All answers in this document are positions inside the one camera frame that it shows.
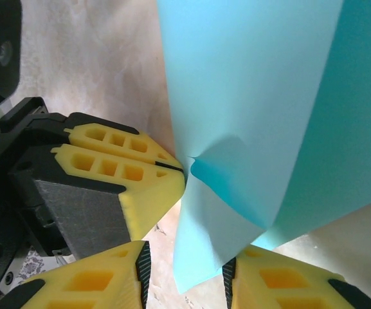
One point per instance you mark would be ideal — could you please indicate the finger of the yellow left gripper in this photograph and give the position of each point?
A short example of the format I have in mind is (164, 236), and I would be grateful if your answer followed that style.
(124, 136)
(146, 199)

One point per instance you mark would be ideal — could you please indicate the teal cloth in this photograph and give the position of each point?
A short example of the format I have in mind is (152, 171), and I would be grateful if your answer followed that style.
(236, 80)

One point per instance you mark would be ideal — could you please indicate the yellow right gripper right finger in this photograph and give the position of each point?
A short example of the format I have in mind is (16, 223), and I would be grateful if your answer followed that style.
(285, 286)

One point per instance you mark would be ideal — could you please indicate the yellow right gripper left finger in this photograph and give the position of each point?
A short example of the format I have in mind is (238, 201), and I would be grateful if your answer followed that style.
(108, 289)

